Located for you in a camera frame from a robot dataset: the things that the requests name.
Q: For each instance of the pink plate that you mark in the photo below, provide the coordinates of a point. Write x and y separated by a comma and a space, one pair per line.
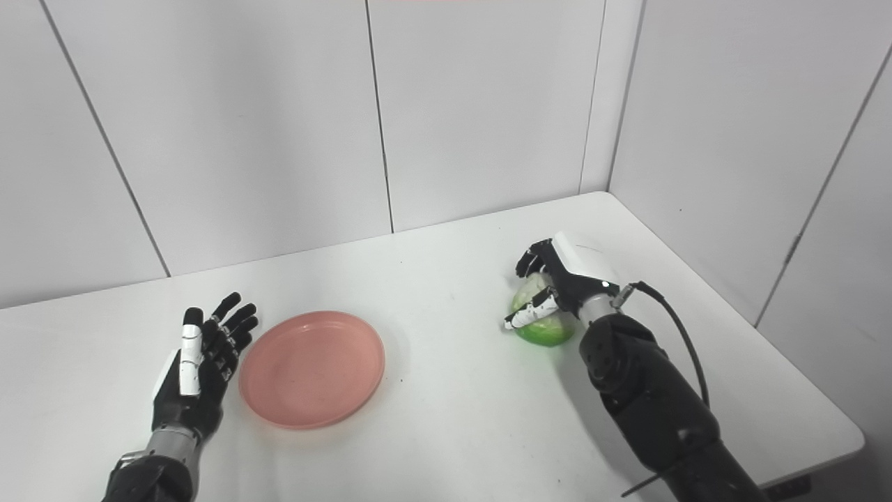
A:
310, 369

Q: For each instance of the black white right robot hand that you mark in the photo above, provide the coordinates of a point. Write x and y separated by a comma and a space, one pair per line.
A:
582, 268

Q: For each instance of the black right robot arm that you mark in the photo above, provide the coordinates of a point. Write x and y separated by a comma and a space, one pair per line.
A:
655, 404

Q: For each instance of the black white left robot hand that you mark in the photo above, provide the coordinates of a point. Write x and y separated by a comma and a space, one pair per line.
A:
191, 408

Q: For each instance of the green cabbage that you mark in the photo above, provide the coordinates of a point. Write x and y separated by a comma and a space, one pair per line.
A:
547, 331

